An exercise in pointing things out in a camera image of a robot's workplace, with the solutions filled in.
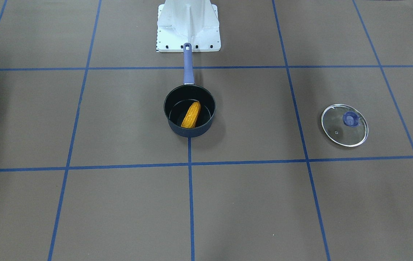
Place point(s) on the yellow corn cob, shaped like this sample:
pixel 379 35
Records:
pixel 190 119

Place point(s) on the white pedestal column with base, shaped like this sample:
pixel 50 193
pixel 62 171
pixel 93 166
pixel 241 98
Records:
pixel 188 21

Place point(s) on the glass pot lid blue knob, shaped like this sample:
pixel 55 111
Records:
pixel 344 125

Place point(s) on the dark blue saucepan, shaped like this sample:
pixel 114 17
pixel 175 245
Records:
pixel 179 99

